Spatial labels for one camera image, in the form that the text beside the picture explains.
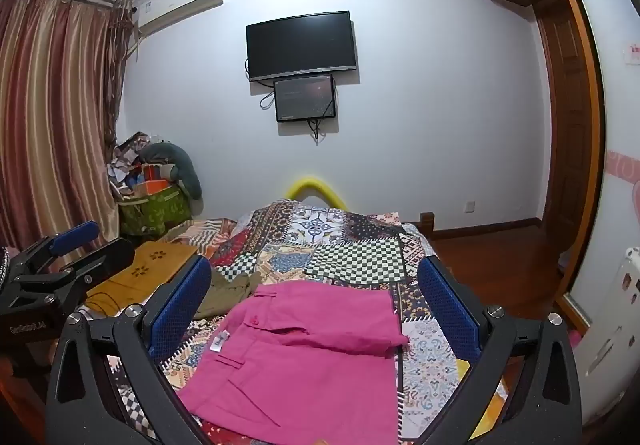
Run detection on black wall television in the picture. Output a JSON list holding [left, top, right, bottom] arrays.
[[245, 10, 359, 82]]

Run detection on small black wall monitor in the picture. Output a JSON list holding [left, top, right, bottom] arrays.
[[273, 74, 337, 122]]

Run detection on hanging black cable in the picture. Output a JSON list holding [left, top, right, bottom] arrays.
[[307, 118, 328, 146]]

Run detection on grey plush pillow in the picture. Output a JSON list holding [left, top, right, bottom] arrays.
[[139, 142, 203, 201]]

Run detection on white plastic appliance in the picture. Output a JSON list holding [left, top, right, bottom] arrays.
[[575, 247, 640, 426]]

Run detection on patchwork printed blanket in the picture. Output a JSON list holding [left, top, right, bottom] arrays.
[[75, 199, 506, 445]]

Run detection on white wardrobe sliding door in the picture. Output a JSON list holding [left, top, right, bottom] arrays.
[[550, 0, 640, 326]]

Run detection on pink pants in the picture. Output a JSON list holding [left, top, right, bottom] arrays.
[[177, 281, 411, 437]]

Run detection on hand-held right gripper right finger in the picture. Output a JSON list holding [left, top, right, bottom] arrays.
[[417, 256, 583, 445]]

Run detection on brown wooden door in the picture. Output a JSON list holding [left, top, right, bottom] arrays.
[[536, 0, 598, 326]]

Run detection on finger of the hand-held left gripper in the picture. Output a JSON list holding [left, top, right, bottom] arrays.
[[7, 220, 100, 276], [15, 238, 137, 298]]

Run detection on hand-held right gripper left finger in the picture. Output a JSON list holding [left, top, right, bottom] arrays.
[[46, 255, 221, 445]]

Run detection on striped brown curtain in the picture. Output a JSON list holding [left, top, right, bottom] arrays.
[[0, 0, 133, 251]]

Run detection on mustard embroidered cloth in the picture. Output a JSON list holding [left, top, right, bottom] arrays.
[[85, 241, 198, 318]]

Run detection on green fabric storage box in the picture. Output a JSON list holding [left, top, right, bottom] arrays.
[[118, 182, 193, 238]]

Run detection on olive green pants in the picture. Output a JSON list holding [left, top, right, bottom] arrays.
[[192, 270, 263, 321]]

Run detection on white air conditioner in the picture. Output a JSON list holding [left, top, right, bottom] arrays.
[[134, 0, 224, 37]]

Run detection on thin black cable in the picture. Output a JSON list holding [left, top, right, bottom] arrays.
[[92, 292, 128, 317]]

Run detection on orange box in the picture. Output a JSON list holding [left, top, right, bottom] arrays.
[[135, 164, 173, 198]]

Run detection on striped orange bed sheet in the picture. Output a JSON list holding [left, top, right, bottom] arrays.
[[165, 218, 241, 253]]

